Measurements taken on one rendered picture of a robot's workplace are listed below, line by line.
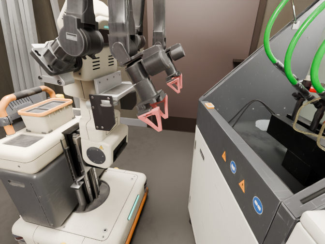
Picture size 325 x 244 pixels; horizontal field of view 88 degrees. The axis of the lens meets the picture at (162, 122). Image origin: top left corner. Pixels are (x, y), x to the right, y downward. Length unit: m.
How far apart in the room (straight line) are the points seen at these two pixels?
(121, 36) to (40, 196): 0.84
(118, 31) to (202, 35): 1.80
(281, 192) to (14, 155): 0.95
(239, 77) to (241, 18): 1.38
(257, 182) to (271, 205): 0.06
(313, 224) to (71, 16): 0.65
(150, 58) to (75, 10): 0.23
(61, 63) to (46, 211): 0.78
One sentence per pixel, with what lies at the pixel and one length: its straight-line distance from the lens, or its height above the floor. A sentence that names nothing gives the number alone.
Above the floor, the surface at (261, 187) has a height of 0.93.
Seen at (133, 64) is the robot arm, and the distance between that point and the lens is 0.51.
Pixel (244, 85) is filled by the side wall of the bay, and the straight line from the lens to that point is 0.98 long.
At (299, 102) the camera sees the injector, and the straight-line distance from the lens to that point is 0.75.
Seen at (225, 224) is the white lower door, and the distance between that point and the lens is 0.74.
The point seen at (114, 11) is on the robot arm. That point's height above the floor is 1.30.
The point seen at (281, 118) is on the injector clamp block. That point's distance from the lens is 0.76.
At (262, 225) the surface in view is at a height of 0.85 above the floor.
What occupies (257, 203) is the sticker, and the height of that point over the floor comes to 0.88.
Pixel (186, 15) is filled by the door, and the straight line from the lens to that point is 2.27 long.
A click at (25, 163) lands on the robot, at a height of 0.76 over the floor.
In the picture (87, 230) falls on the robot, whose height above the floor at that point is 0.28.
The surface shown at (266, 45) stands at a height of 1.22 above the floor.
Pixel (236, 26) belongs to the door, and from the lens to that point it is 2.27.
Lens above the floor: 1.23
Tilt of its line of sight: 26 degrees down
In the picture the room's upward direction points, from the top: straight up
